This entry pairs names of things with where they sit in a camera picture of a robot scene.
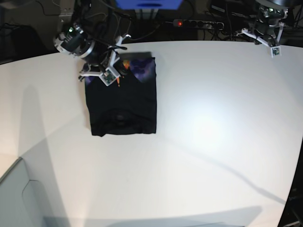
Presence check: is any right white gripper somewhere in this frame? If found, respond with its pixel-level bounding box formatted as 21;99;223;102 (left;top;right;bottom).
78;34;131;82

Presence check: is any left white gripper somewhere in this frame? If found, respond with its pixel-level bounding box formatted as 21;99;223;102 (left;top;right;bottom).
236;16;284;47

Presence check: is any black T-shirt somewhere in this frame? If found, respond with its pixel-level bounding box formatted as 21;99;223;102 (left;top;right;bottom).
85;52;157;137

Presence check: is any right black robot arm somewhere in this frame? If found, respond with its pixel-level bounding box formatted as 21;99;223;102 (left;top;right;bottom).
53;0;131;86

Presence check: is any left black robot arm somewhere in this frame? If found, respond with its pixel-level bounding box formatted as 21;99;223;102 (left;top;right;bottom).
235;0;288;48

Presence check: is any black power strip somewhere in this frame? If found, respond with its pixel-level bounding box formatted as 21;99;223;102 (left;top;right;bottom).
172;19;224;30

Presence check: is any blue plastic box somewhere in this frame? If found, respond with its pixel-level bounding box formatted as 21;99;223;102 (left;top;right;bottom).
115;0;183;10

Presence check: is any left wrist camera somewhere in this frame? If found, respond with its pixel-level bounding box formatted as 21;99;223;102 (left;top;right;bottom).
270;46;281;58

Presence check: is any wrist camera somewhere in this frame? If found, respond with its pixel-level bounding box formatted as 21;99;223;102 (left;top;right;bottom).
99;67;120;87
270;46;281;58

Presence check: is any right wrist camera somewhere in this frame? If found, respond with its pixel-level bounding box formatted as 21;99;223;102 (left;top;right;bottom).
99;67;120;87

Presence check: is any grey looped cable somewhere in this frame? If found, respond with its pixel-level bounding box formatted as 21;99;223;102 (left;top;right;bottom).
104;9;158;43

